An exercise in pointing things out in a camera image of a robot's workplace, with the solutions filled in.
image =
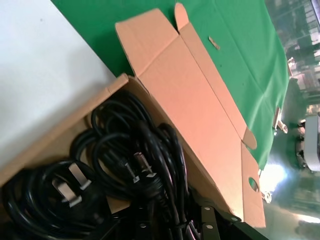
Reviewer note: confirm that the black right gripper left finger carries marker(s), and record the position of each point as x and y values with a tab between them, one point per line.
135	228

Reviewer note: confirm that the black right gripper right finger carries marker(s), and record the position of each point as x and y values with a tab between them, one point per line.
212	225

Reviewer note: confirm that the open brown cardboard box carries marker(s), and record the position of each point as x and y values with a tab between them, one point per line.
187	112

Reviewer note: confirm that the small cardboard scrap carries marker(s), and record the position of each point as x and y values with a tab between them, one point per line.
214	42

